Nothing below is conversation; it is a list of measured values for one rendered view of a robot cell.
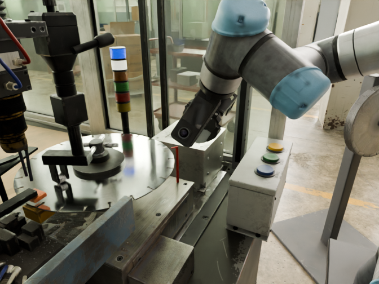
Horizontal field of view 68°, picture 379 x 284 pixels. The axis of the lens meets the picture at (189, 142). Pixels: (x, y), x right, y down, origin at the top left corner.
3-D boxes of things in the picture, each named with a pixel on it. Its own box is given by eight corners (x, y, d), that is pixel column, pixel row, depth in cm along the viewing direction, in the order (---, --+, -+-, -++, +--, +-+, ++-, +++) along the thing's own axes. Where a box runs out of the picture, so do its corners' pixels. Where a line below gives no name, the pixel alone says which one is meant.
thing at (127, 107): (122, 107, 91) (122, 98, 90) (133, 109, 89) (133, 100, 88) (113, 111, 87) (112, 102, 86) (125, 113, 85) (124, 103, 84)
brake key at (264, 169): (258, 169, 71) (259, 163, 70) (274, 173, 69) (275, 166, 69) (254, 177, 68) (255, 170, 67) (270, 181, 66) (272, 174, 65)
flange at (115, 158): (127, 172, 58) (126, 162, 57) (70, 180, 55) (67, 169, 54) (123, 149, 68) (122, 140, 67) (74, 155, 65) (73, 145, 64)
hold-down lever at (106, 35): (90, 48, 50) (88, 31, 49) (118, 49, 48) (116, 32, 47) (53, 53, 44) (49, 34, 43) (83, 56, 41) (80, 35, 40)
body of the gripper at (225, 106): (231, 112, 64) (249, 75, 53) (211, 137, 60) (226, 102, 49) (204, 94, 65) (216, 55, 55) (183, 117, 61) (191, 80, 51)
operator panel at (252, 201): (252, 176, 94) (256, 135, 88) (285, 183, 90) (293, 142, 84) (224, 228, 72) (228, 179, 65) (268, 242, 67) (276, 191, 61)
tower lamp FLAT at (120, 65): (118, 67, 85) (117, 57, 84) (130, 68, 84) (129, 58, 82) (108, 70, 82) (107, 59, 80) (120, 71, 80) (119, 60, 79)
